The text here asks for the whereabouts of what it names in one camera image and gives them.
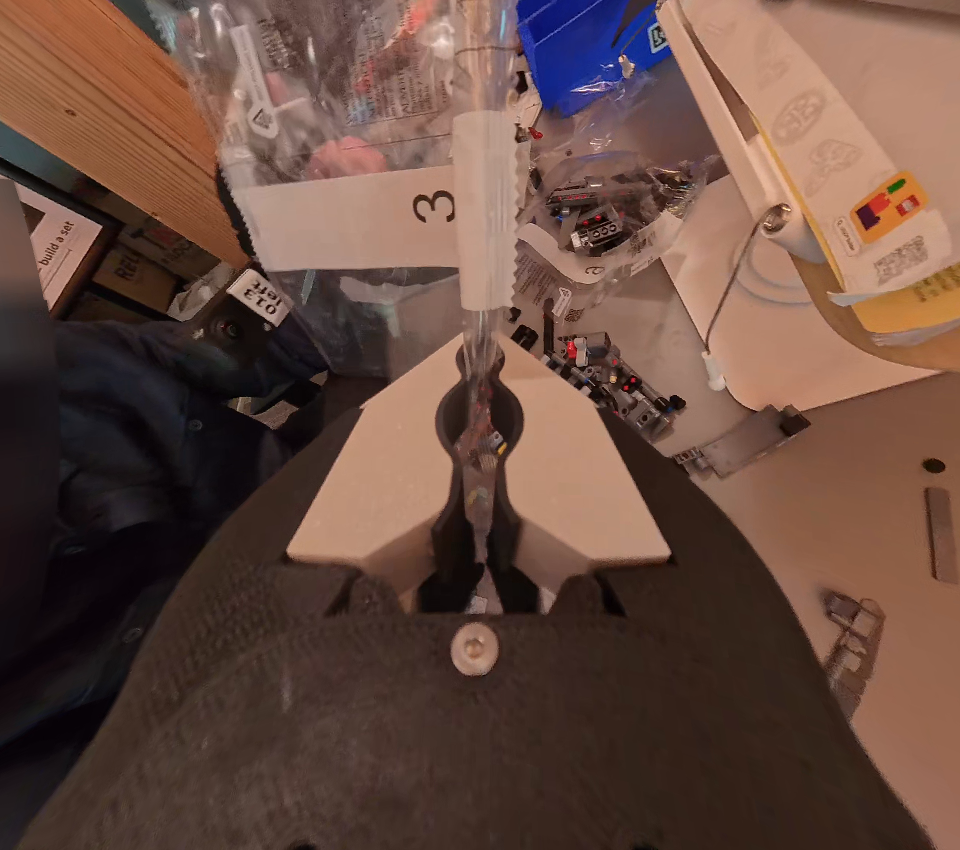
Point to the small bag of black parts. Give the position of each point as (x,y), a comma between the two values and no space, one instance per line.
(600,220)

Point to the clear bag of lego pieces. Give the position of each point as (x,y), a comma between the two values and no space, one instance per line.
(337,213)

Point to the blue bin with tag label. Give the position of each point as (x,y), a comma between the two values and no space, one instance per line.
(577,3)

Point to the person's torso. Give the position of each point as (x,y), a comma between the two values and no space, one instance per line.
(150,430)

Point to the lego instruction booklet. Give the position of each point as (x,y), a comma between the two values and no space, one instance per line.
(825,78)

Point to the framed marker poster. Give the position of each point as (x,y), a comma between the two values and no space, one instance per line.
(67,250)

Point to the white book stand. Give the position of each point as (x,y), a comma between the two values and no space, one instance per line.
(720,340)

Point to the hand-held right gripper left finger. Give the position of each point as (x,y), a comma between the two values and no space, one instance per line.
(367,490)

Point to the lego subassembly with curved panel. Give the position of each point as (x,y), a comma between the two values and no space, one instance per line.
(637,408)

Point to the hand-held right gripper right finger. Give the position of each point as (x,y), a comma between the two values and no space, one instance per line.
(585,490)

